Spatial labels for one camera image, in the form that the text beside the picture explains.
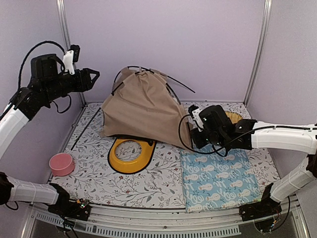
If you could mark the golden leaf shaped tray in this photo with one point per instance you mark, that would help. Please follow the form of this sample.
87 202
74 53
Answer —
234 117

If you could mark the yellow pet bowl stand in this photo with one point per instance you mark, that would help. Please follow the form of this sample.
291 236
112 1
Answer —
130 156

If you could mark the pink round bowl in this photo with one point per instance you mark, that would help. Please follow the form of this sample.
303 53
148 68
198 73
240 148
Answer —
61 164

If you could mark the beige fabric pet tent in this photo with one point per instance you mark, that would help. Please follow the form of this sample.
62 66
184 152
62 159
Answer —
163 123

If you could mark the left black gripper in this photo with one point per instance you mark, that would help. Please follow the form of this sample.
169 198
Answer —
82 79

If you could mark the left aluminium frame post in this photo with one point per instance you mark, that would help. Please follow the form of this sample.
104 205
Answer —
64 26

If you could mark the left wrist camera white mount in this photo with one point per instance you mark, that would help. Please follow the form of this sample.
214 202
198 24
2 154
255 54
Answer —
68 62

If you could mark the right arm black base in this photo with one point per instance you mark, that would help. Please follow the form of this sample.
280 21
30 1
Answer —
266 207

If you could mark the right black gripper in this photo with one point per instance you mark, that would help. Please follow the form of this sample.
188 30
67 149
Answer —
197 138

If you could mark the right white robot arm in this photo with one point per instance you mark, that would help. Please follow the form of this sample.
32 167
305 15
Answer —
251 134

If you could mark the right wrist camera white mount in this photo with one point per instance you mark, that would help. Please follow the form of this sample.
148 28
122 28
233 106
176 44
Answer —
194 112

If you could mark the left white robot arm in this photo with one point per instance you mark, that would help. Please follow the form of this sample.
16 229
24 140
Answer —
22 108

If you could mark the right aluminium frame post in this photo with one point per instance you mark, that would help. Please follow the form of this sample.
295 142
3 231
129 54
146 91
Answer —
259 51

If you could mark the aluminium front rail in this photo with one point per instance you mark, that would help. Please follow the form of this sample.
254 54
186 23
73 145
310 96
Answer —
124 222

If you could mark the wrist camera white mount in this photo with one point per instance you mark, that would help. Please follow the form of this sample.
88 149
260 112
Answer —
194 112
68 62

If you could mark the aluminium frame post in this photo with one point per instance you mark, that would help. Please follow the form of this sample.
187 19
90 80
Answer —
259 51
64 26

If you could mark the blue snowman pattern mat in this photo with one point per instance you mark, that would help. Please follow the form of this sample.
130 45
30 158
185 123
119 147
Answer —
213 182

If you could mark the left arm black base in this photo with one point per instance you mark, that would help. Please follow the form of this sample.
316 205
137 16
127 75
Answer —
79 209

